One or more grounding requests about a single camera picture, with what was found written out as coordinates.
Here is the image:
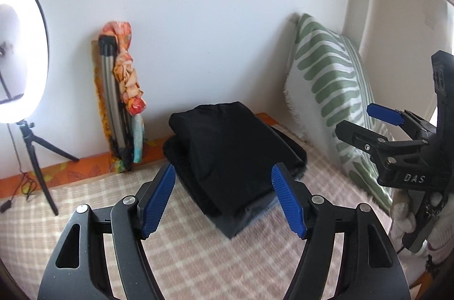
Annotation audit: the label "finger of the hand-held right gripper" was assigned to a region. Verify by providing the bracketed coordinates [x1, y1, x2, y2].
[367, 103, 439, 142]
[335, 121, 432, 166]

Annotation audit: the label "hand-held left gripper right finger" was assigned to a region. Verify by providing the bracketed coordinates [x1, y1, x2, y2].
[271, 162, 409, 300]

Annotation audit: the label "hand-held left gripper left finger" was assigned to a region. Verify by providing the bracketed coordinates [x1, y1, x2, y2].
[37, 162, 177, 300]

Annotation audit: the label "black pants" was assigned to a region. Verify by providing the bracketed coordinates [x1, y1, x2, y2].
[168, 101, 307, 217]

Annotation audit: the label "person's right hand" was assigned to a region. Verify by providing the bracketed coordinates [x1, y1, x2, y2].
[390, 187, 454, 266]

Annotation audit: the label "folded black garment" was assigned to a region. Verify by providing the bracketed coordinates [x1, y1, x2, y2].
[162, 124, 308, 216]

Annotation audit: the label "green striped pillow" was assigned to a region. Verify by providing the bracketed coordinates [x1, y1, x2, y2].
[283, 12, 396, 213]

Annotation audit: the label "pink checked blanket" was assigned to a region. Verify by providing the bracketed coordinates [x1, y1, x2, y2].
[0, 140, 431, 300]

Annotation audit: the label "folded metal stand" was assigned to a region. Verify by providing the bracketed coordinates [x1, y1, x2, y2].
[97, 34, 134, 174]

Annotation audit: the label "folded stand with orange cloth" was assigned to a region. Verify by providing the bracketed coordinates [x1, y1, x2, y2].
[102, 21, 147, 160]

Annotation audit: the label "black tripod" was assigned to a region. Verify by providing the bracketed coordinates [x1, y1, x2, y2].
[7, 121, 81, 216]

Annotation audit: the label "black cable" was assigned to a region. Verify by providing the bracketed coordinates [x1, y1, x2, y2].
[0, 124, 40, 203]

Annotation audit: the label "white ring light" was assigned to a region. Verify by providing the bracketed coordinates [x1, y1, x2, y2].
[0, 0, 49, 125]

